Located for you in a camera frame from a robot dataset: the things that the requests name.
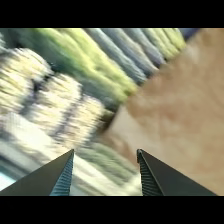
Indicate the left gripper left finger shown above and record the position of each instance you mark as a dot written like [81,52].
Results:
[50,178]

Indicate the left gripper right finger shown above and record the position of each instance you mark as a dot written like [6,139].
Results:
[163,180]

